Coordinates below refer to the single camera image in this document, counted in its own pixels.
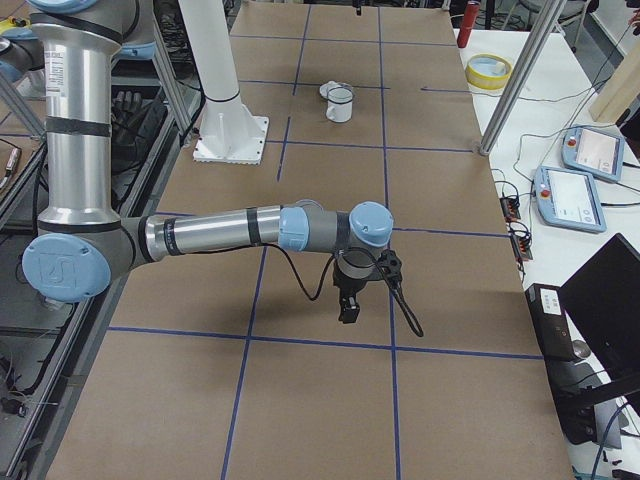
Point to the black box device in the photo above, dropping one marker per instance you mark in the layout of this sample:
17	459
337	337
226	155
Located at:
550	323

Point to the white camera stand base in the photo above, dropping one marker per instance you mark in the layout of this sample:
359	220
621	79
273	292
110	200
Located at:
228	131

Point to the brown paper table cover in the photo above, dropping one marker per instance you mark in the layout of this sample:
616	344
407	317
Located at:
217	366

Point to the white enamel mug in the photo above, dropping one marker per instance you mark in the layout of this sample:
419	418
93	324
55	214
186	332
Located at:
339	113

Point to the black monitor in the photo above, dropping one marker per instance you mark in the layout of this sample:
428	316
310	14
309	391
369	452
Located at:
602	300

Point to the yellow tape roll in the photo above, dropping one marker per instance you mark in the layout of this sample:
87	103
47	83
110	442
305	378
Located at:
488	71

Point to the red cylinder tube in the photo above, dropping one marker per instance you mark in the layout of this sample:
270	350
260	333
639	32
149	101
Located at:
467	24

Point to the aluminium frame post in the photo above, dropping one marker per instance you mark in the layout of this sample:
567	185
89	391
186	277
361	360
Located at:
547	17

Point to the clear plastic funnel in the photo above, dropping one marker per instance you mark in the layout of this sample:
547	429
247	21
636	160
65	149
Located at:
341	96

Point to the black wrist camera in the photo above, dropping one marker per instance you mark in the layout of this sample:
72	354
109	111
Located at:
389	267

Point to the far teach pendant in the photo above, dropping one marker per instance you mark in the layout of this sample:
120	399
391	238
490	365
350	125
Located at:
594	151

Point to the near teach pendant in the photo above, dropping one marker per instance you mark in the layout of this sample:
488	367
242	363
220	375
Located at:
568	199

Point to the teach pendant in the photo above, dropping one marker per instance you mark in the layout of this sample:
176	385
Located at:
568	199
594	151

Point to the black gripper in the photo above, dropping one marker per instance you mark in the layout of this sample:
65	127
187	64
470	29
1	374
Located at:
346	286

